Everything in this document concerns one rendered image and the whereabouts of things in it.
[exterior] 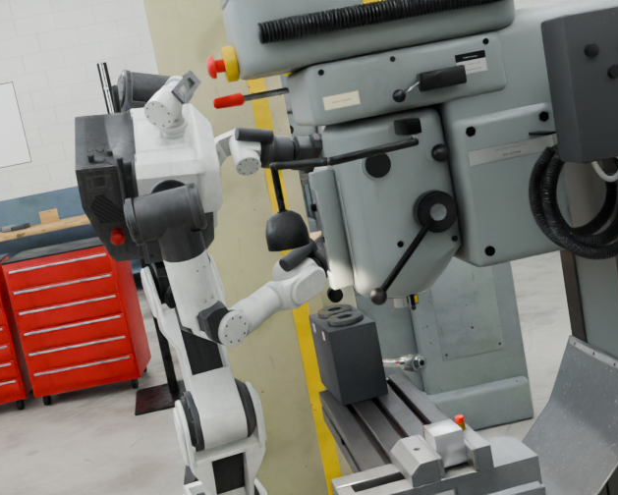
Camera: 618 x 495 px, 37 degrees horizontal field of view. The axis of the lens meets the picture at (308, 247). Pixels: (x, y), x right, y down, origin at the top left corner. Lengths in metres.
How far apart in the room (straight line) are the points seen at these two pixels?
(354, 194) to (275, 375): 1.97
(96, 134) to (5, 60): 8.72
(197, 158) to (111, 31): 8.75
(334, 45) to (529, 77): 0.34
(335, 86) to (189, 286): 0.58
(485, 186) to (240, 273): 1.91
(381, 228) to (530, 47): 0.39
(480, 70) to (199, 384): 1.01
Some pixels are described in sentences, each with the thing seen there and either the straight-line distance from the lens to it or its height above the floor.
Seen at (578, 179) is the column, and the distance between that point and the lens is 1.81.
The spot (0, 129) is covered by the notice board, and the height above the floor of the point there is 1.97.
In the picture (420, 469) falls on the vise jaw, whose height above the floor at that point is 1.04.
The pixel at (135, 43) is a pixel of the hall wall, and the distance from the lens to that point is 10.64.
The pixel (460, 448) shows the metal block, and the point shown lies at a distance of 1.65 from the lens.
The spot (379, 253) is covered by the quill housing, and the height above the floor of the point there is 1.40.
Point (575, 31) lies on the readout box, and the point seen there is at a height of 1.70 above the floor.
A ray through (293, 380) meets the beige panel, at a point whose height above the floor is 0.66.
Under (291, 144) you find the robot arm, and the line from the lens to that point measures 2.39.
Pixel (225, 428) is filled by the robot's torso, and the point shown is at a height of 0.98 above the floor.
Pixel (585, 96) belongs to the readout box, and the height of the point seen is 1.61.
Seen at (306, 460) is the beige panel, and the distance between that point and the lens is 3.59.
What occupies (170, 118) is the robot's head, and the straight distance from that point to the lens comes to 1.93.
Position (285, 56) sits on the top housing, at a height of 1.75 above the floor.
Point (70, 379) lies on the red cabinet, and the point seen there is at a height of 0.16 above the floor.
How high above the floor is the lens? 1.68
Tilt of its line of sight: 9 degrees down
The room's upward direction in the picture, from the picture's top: 11 degrees counter-clockwise
